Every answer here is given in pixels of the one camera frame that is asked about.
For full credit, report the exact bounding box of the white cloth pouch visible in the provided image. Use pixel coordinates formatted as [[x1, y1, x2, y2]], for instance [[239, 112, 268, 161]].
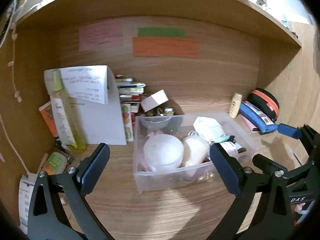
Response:
[[193, 116, 226, 142]]

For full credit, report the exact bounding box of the clear plastic storage bin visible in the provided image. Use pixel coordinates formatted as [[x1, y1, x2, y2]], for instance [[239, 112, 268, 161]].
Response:
[[133, 112, 260, 193]]

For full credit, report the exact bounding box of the white plastic tub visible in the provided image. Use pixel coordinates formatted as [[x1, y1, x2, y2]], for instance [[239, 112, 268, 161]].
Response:
[[143, 134, 184, 172]]

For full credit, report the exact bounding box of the pink bagged item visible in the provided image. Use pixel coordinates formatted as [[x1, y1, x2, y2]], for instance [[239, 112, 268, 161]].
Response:
[[137, 153, 150, 172]]

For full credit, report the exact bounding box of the person right hand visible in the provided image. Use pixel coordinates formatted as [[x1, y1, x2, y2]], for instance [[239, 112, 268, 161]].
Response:
[[295, 203, 309, 215]]

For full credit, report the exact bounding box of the white medicine box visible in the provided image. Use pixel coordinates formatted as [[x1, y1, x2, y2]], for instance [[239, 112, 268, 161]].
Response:
[[18, 173, 37, 235]]

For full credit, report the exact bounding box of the blue pencil pouch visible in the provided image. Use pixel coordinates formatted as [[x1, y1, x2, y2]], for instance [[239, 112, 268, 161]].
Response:
[[240, 101, 278, 134]]

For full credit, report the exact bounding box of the green white tube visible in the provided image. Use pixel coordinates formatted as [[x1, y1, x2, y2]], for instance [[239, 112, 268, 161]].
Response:
[[41, 152, 67, 175]]

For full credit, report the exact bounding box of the black orange round case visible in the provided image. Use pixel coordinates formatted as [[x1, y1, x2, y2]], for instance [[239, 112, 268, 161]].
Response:
[[247, 88, 280, 122]]

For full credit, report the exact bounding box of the cream lotion bottle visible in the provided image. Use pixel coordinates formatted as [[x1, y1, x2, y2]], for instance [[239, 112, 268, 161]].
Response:
[[229, 93, 242, 119]]

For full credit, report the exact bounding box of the orange small book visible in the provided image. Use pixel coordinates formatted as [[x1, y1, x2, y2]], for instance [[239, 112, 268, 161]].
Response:
[[39, 101, 60, 140]]

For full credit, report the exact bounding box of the yellow green spray bottle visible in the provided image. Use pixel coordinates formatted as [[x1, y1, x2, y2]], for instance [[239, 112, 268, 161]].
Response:
[[50, 69, 86, 154]]

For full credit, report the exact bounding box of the clear plastic bowl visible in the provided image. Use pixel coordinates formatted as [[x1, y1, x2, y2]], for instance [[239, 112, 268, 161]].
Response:
[[139, 116, 171, 130]]

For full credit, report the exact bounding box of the small white pink box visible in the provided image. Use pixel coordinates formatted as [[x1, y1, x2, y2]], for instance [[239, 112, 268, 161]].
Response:
[[140, 89, 169, 112]]

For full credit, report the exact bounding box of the fruit pattern box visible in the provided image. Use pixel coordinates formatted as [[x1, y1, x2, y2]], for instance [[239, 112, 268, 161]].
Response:
[[120, 103, 134, 142]]

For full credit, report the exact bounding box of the white paper bag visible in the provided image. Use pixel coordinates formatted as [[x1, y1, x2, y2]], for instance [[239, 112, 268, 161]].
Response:
[[60, 65, 126, 145]]

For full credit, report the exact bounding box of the stack of booklets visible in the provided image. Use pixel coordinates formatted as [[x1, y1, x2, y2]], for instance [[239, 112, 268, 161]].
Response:
[[114, 74, 146, 103]]

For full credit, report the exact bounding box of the green sticky note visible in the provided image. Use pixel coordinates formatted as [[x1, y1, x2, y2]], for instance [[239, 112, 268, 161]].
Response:
[[138, 27, 185, 38]]

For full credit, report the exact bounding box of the orange sticky note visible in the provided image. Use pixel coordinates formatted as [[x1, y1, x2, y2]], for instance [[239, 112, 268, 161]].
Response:
[[132, 37, 199, 59]]

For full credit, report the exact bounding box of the pink sticky note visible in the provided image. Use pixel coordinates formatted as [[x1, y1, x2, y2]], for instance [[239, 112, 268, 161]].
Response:
[[78, 19, 124, 52]]

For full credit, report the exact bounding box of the white hanging string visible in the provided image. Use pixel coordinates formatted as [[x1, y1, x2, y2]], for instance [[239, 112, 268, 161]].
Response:
[[0, 0, 32, 176]]

